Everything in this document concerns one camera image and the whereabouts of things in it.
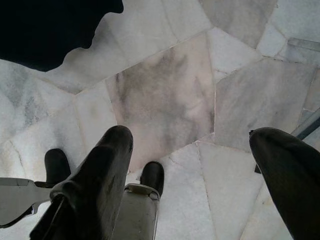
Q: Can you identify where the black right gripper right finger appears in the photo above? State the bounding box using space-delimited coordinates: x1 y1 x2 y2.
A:
249 126 320 240

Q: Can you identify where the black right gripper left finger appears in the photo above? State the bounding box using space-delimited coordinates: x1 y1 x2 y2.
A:
29 124 134 240

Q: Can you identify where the black robot left foot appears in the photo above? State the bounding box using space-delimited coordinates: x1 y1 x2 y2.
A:
44 148 71 186

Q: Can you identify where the black robot foot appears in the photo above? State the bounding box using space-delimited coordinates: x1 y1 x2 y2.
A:
139 161 165 201
44 148 71 186

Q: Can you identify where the silver robot right leg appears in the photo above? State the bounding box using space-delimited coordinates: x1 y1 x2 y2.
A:
115 183 161 240

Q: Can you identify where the silver robot leg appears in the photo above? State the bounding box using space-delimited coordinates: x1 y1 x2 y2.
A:
115 183 161 240
0 176 55 229

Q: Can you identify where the black robot right foot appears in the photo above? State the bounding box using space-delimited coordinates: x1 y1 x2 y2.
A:
139 161 165 201

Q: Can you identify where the silver robot left leg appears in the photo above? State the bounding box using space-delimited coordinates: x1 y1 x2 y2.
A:
0 176 55 229

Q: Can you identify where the navy shirt red collar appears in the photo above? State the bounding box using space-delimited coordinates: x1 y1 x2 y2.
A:
0 0 125 73

